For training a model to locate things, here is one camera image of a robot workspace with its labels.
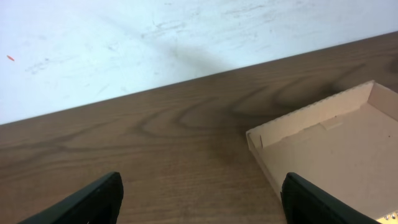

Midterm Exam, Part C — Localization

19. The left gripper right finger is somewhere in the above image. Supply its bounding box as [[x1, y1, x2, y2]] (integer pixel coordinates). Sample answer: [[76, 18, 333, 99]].
[[280, 172, 377, 224]]

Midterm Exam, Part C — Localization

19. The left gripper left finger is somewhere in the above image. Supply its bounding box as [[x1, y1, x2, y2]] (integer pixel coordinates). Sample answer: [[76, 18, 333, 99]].
[[20, 172, 124, 224]]

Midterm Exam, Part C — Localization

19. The cardboard box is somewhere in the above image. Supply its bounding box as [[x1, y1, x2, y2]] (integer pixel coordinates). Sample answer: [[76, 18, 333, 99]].
[[246, 81, 397, 220]]

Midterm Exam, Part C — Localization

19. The yellow sticky note pad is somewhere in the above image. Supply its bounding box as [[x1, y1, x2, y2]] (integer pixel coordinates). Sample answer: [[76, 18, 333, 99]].
[[376, 210, 398, 224]]

